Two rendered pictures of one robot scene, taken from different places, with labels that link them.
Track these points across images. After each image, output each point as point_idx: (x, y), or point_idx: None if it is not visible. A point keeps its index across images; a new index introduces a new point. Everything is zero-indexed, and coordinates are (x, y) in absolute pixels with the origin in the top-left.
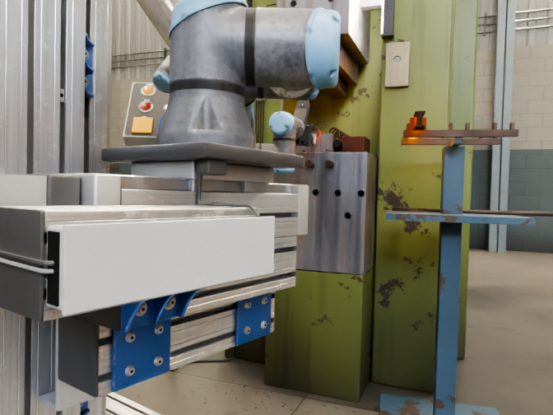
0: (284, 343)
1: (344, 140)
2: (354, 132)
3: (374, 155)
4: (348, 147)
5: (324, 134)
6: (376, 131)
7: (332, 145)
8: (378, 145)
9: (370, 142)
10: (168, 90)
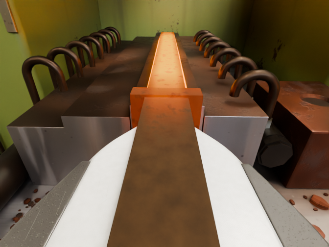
0: None
1: (316, 146)
2: (188, 6)
3: (219, 49)
4: (321, 172)
5: (223, 120)
6: (228, 4)
7: (253, 160)
8: (227, 31)
9: (216, 25)
10: None
